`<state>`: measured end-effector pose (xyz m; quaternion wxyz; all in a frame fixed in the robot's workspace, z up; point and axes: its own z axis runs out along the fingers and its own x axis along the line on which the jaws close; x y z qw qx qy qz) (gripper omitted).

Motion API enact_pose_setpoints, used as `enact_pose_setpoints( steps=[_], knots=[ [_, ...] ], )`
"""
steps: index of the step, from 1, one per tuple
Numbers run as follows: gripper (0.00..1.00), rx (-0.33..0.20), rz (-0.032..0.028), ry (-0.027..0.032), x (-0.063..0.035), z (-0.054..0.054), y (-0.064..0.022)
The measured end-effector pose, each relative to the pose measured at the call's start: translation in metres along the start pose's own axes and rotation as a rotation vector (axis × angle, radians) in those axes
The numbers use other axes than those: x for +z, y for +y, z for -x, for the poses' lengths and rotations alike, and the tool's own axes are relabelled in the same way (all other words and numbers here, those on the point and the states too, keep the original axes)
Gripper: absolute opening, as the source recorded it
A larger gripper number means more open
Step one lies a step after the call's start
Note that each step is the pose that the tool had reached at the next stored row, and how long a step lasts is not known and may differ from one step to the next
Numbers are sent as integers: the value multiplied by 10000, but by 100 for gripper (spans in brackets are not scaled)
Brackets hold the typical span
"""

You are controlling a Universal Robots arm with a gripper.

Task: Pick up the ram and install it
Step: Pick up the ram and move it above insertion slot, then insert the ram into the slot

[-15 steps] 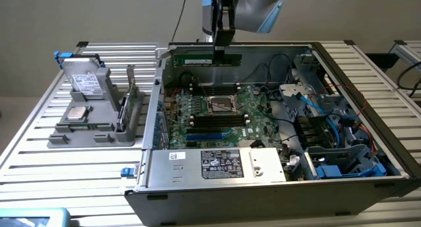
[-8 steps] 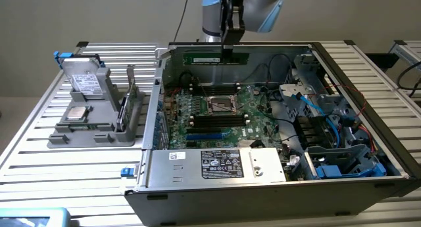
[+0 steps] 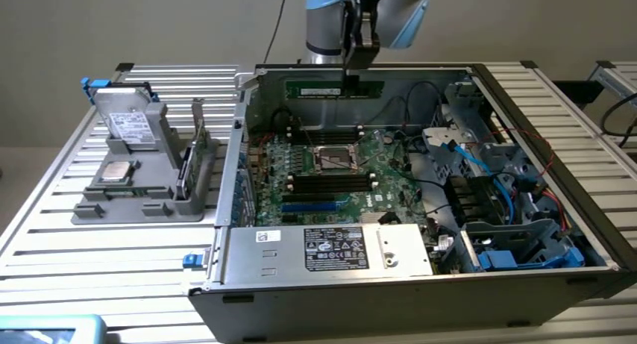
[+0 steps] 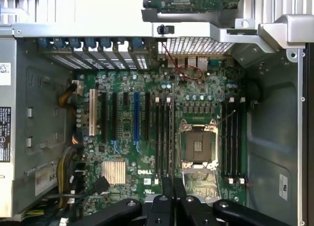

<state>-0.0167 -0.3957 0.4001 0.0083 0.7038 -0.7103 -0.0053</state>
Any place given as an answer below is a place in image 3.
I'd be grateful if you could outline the blue expansion slot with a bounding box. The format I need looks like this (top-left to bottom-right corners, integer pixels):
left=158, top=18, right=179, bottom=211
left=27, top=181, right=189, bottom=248
left=279, top=203, right=335, bottom=213

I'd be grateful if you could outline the thin red wire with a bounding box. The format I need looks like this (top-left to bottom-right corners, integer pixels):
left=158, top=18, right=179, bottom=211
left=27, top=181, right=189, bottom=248
left=474, top=128, right=559, bottom=181

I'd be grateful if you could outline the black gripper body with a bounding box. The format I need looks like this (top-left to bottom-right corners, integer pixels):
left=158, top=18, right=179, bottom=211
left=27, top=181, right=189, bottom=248
left=341, top=0, right=382, bottom=72

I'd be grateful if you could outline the silver hard disk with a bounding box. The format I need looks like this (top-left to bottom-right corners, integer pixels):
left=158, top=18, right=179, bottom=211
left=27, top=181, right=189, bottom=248
left=93, top=89, right=153, bottom=151

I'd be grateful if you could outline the blue disk carrier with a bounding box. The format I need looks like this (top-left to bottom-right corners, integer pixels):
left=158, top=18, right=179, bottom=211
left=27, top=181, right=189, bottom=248
left=79, top=78, right=161, bottom=107

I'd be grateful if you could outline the grey parts rack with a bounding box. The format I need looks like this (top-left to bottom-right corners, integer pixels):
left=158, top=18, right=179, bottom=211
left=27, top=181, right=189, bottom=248
left=69, top=100, right=218, bottom=226

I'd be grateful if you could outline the dark blue SATA wire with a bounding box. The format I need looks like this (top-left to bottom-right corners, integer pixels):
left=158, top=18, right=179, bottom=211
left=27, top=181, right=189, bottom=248
left=488, top=171, right=536, bottom=225

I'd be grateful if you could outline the blue plastic drive bracket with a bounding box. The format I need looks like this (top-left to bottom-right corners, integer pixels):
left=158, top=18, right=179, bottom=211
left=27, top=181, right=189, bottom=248
left=474, top=246, right=583, bottom=273

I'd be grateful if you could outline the black expansion slot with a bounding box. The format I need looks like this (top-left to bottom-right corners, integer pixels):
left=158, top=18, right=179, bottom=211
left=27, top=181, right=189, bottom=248
left=281, top=194, right=335, bottom=204

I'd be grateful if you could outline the silver chipset heat sink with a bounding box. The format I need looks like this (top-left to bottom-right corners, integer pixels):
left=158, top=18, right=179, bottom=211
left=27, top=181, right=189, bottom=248
left=355, top=212, right=395, bottom=226

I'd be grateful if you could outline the black RAM slot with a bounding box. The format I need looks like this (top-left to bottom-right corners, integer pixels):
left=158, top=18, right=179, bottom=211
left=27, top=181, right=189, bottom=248
left=287, top=178, right=374, bottom=184
left=287, top=182, right=374, bottom=188
left=289, top=138, right=363, bottom=144
left=289, top=130, right=363, bottom=136
left=287, top=173, right=374, bottom=179
left=289, top=126, right=363, bottom=132
left=287, top=187, right=374, bottom=193
left=289, top=134, right=363, bottom=140

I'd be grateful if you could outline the silver power supply box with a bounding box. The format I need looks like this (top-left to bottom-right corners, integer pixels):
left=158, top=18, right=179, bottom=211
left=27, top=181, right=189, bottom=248
left=217, top=224, right=434, bottom=286

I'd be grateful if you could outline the black wire loop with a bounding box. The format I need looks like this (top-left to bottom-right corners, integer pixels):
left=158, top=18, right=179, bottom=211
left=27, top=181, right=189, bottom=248
left=380, top=81, right=444, bottom=136

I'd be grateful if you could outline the grey metal disk bay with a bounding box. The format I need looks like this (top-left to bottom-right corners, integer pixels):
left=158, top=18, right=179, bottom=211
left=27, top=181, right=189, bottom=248
left=420, top=81, right=551, bottom=225

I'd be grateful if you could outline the black box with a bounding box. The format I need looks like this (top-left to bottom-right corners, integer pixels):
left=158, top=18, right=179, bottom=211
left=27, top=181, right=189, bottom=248
left=550, top=80, right=602, bottom=105

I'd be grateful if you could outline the green Dell motherboard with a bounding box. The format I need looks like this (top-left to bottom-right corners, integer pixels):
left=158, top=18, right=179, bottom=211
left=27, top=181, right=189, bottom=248
left=246, top=129, right=430, bottom=226

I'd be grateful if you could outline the graphics card with bracket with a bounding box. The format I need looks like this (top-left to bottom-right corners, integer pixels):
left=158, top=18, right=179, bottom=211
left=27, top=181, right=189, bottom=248
left=174, top=97, right=210, bottom=202

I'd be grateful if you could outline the blue case latch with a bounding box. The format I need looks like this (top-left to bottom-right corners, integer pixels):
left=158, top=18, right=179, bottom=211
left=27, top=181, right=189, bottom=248
left=182, top=249, right=207, bottom=271

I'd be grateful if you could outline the thin black hanging cable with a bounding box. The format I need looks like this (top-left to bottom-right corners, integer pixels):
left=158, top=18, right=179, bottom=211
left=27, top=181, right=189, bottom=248
left=262, top=0, right=291, bottom=63

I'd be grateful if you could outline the open grey PC case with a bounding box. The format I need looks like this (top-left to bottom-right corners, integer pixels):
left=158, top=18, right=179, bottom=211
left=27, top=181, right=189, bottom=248
left=186, top=62, right=630, bottom=334

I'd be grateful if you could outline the thick black cable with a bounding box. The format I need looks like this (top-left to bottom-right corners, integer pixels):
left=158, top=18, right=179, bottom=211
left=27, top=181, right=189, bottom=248
left=599, top=91, right=637, bottom=140

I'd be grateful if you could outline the red orange wire bundle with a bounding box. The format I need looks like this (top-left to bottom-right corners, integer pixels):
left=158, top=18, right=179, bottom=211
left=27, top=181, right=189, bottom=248
left=540, top=186, right=574, bottom=241

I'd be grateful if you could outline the green RAM stick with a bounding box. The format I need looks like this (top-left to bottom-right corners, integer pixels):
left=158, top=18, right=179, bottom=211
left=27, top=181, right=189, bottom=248
left=285, top=79, right=386, bottom=99

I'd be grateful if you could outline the silver CPU chip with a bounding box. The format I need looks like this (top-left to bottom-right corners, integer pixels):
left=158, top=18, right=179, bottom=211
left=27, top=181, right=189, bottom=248
left=99, top=160, right=135, bottom=184

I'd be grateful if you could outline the black finned fan shroud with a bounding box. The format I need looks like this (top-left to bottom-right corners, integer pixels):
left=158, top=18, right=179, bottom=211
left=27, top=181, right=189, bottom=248
left=443, top=175, right=504, bottom=225

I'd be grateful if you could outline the light blue SATA wire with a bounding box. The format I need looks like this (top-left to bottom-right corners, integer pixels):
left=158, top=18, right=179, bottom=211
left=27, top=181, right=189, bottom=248
left=446, top=141, right=492, bottom=174

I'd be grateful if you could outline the metal CPU socket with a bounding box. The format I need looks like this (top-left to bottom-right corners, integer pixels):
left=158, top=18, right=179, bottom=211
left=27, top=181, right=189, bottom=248
left=309, top=143, right=363, bottom=174

